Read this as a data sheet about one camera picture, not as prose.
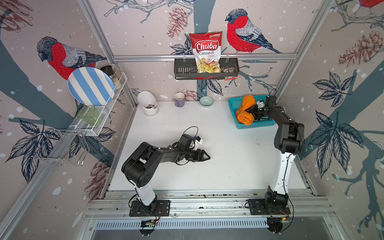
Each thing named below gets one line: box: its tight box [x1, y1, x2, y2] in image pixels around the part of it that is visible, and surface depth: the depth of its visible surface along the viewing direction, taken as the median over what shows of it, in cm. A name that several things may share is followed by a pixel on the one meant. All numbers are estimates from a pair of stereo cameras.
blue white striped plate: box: [67, 66, 116, 107], surface depth 74 cm
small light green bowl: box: [199, 96, 214, 108], surface depth 120 cm
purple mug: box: [171, 92, 185, 108], surface depth 116 cm
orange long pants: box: [236, 95, 256, 126], surface depth 99 cm
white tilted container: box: [137, 91, 159, 116], surface depth 109 cm
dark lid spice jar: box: [100, 65, 121, 90], surface depth 83 cm
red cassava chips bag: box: [189, 31, 223, 74], surface depth 83 cm
